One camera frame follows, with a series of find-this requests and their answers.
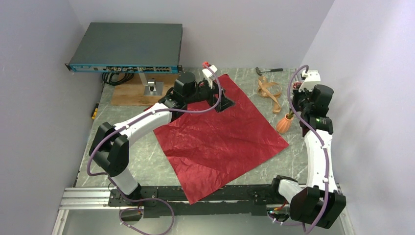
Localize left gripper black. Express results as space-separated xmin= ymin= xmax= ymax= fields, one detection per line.
xmin=185 ymin=78 xmax=235 ymax=113

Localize tan satin ribbon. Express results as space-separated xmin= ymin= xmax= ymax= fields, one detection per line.
xmin=257 ymin=76 xmax=282 ymax=114

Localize maroon paper bouquet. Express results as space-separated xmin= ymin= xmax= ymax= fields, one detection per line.
xmin=154 ymin=74 xmax=288 ymax=204

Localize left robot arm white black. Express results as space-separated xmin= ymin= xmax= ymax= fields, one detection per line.
xmin=88 ymin=72 xmax=235 ymax=206

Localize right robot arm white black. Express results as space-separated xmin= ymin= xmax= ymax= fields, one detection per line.
xmin=269 ymin=84 xmax=346 ymax=229

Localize orange ribbed ceramic vase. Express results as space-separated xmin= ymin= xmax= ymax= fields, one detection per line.
xmin=276 ymin=114 xmax=294 ymax=134

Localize wooden board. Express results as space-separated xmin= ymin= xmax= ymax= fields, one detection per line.
xmin=111 ymin=73 xmax=179 ymax=106

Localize yellow black tool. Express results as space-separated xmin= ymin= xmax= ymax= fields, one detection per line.
xmin=91 ymin=103 xmax=99 ymax=119

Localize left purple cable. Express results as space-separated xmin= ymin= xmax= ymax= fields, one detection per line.
xmin=86 ymin=66 xmax=224 ymax=235

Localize purple cable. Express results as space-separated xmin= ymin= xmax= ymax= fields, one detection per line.
xmin=266 ymin=65 xmax=331 ymax=235
xmin=86 ymin=66 xmax=224 ymax=235

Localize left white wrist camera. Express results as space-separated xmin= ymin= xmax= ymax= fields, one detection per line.
xmin=202 ymin=61 xmax=218 ymax=89

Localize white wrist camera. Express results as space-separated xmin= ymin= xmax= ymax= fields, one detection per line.
xmin=299 ymin=70 xmax=321 ymax=92
xmin=202 ymin=61 xmax=218 ymax=89

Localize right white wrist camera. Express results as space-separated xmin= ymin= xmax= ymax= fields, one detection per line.
xmin=299 ymin=70 xmax=321 ymax=92

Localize metal stand bracket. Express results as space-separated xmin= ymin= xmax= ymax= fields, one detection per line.
xmin=138 ymin=73 xmax=164 ymax=96

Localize hammer with black handle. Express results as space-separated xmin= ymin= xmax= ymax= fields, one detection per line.
xmin=255 ymin=67 xmax=284 ymax=76

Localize black coiled cables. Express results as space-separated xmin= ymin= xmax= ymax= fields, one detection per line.
xmin=102 ymin=71 xmax=135 ymax=87

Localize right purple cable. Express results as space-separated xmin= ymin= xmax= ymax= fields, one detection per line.
xmin=266 ymin=65 xmax=331 ymax=235

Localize grey blue network switch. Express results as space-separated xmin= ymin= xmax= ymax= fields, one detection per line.
xmin=66 ymin=23 xmax=183 ymax=73

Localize aluminium rail frame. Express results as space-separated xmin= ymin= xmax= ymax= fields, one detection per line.
xmin=61 ymin=182 xmax=291 ymax=225

